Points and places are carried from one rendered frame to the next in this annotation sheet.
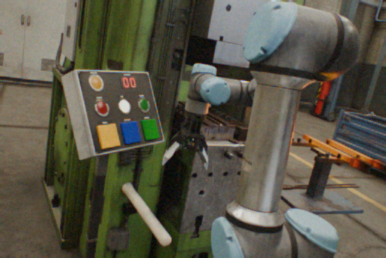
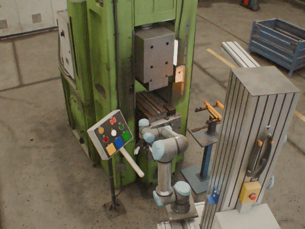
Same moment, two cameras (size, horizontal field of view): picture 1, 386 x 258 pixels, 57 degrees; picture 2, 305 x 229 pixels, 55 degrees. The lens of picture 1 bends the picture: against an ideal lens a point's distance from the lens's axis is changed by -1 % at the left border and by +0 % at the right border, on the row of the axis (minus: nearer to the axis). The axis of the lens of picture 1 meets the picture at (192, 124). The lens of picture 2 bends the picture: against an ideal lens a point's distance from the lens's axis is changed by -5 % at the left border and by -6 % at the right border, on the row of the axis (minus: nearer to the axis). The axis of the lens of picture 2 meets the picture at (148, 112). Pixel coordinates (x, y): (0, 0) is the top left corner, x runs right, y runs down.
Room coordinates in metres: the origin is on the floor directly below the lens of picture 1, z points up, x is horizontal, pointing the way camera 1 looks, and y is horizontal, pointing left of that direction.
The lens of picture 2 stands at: (-0.73, -0.05, 2.72)
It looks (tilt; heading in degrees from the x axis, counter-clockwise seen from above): 36 degrees down; 1
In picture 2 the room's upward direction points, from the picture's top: 1 degrees clockwise
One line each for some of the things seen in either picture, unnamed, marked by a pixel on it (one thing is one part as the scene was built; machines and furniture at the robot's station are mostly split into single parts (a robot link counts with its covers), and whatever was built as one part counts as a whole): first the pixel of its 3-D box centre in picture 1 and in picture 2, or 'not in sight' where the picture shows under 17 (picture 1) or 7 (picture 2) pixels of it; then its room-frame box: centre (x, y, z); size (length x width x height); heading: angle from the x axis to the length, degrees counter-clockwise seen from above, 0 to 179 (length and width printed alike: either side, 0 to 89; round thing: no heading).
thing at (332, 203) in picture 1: (313, 197); (210, 132); (1.72, -0.68, 0.69); 0.40 x 0.30 x 0.02; 114
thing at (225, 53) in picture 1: (209, 48); (146, 73); (1.80, -0.01, 1.32); 0.42 x 0.20 x 0.10; 32
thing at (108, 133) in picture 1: (108, 136); (110, 149); (1.11, 0.26, 1.01); 0.07 x 0.05 x 0.07; 147
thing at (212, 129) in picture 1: (195, 118); (146, 105); (1.80, -0.01, 0.96); 0.42 x 0.20 x 0.09; 32
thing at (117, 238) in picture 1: (118, 238); (120, 166); (1.54, 0.25, 0.36); 0.09 x 0.07 x 0.12; 122
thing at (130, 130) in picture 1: (130, 133); (118, 142); (1.19, 0.21, 1.01); 0.07 x 0.05 x 0.07; 147
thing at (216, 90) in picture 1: (217, 90); (150, 134); (1.04, -0.05, 1.23); 0.11 x 0.11 x 0.08; 19
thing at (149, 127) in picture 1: (149, 130); (126, 136); (1.27, 0.15, 1.01); 0.07 x 0.05 x 0.07; 147
